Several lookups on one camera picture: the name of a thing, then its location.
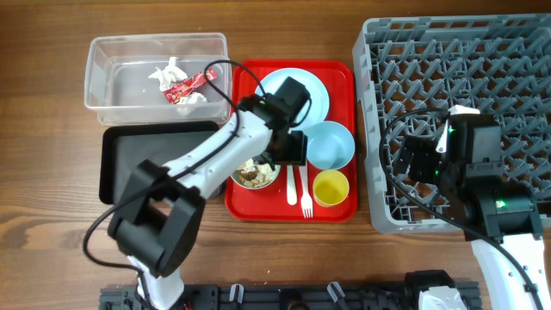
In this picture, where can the light blue bowl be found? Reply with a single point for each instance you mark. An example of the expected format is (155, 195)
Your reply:
(331, 146)

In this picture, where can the white tissue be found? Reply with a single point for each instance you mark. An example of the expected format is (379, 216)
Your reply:
(172, 74)

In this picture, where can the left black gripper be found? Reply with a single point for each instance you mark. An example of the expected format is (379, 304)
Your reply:
(298, 154)

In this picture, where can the grey dishwasher rack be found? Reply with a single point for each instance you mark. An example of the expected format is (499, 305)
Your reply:
(498, 64)

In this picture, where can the white plastic spoon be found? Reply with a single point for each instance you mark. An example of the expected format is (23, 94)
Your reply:
(292, 197)

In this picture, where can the black rectangular tray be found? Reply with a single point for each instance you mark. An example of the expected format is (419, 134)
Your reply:
(125, 147)

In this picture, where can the red snack wrapper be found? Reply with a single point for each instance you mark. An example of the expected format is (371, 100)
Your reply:
(189, 85)

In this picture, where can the clear plastic bin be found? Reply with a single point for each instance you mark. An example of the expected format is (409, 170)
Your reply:
(118, 84)

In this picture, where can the light blue plate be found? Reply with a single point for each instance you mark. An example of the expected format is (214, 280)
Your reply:
(308, 116)

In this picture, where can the white plastic fork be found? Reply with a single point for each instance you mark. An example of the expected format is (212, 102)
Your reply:
(306, 201)

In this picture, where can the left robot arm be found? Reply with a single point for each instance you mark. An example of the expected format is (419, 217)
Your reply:
(156, 221)

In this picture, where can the red serving tray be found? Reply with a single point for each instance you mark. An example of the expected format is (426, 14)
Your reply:
(270, 203)

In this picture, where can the rice and food scraps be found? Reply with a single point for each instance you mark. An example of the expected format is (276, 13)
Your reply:
(254, 172)

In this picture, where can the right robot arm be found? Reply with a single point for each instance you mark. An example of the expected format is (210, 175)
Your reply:
(499, 219)

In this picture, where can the yellow plastic cup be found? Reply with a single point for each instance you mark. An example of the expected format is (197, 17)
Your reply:
(330, 188)

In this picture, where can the green bowl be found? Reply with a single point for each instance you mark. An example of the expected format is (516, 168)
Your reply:
(234, 176)

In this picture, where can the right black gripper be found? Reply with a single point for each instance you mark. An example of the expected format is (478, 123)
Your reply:
(415, 147)

